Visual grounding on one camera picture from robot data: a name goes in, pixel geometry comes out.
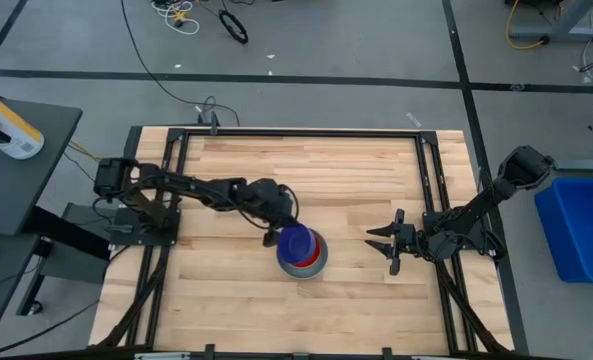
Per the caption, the long black floor cable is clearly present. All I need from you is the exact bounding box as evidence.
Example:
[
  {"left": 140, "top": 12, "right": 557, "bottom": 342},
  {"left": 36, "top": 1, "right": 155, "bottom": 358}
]
[{"left": 120, "top": 0, "right": 241, "bottom": 127}]

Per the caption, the red bowl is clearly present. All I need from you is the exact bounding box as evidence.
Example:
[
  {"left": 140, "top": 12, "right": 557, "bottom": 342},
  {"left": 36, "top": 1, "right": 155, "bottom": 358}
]
[{"left": 290, "top": 232, "right": 323, "bottom": 269}]

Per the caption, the black aluminium table frame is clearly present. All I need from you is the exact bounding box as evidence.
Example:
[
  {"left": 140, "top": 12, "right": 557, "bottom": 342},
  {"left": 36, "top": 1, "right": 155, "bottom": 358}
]
[{"left": 88, "top": 124, "right": 515, "bottom": 360}]

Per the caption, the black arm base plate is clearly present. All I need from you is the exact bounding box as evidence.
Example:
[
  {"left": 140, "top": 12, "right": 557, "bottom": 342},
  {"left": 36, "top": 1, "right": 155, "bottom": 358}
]
[{"left": 108, "top": 206, "right": 182, "bottom": 247}]

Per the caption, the yellow floor cable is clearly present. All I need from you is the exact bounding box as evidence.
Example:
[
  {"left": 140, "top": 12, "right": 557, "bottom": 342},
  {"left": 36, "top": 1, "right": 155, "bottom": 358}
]
[{"left": 505, "top": 0, "right": 548, "bottom": 51}]

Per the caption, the blue bowl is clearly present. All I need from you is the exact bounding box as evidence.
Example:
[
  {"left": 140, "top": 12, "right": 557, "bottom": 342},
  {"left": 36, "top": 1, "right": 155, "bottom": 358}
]
[{"left": 277, "top": 224, "right": 318, "bottom": 265}]

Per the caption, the grey desk leg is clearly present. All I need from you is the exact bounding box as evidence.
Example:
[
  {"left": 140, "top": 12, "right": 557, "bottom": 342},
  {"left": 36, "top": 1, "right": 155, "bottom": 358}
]
[{"left": 507, "top": 0, "right": 593, "bottom": 44}]

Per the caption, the black coiled cable ring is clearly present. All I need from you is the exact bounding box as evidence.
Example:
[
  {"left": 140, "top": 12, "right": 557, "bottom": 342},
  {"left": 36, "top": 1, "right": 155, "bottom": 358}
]
[{"left": 218, "top": 9, "right": 250, "bottom": 45}]

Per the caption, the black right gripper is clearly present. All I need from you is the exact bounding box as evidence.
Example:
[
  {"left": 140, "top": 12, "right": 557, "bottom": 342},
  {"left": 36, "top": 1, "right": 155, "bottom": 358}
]
[{"left": 364, "top": 208, "right": 430, "bottom": 276}]

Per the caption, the white wipes canister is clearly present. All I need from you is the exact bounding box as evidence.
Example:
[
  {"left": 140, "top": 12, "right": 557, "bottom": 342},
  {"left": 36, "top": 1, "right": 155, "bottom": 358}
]
[{"left": 0, "top": 86, "right": 46, "bottom": 161}]

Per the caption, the black side table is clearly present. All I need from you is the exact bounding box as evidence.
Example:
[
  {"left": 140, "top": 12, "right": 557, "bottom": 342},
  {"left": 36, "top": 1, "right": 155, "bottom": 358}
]
[{"left": 0, "top": 97, "right": 83, "bottom": 237}]

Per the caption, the light grey bowl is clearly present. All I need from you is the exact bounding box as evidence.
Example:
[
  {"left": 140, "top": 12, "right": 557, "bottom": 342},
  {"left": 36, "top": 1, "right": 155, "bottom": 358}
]
[{"left": 275, "top": 227, "right": 329, "bottom": 280}]

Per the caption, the blue plastic bin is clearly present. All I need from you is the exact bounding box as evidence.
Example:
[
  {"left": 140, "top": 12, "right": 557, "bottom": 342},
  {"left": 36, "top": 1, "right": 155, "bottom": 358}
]
[{"left": 534, "top": 177, "right": 593, "bottom": 284}]

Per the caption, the white coiled cable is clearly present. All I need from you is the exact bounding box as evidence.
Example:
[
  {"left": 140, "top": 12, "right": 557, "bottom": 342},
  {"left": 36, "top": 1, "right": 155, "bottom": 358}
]
[{"left": 150, "top": 0, "right": 201, "bottom": 37}]

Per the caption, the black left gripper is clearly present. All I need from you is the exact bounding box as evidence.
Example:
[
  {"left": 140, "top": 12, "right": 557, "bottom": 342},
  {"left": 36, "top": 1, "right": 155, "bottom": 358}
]
[{"left": 240, "top": 177, "right": 301, "bottom": 249}]

